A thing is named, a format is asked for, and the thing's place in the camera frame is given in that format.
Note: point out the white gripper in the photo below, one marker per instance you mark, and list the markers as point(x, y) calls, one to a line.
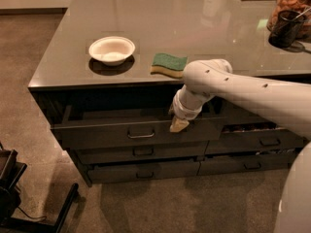
point(182, 112)

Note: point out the dark drawer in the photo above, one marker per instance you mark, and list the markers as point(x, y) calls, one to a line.
point(236, 115)
point(135, 127)
point(254, 140)
point(144, 171)
point(135, 153)
point(246, 163)

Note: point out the black chair frame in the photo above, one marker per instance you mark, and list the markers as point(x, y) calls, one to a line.
point(13, 219)

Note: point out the white paper bowl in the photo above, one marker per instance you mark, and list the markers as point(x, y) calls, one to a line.
point(111, 51)

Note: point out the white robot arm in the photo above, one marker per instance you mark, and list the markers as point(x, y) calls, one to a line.
point(284, 103)

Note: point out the glass jar of snacks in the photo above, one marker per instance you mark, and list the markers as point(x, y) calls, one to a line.
point(300, 6)

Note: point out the dark counter cabinet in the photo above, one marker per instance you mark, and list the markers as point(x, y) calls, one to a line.
point(196, 29)

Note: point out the green and yellow sponge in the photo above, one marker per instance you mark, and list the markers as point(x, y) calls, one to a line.
point(168, 65)

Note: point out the black mesh cup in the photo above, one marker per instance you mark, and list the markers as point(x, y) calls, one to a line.
point(286, 29)

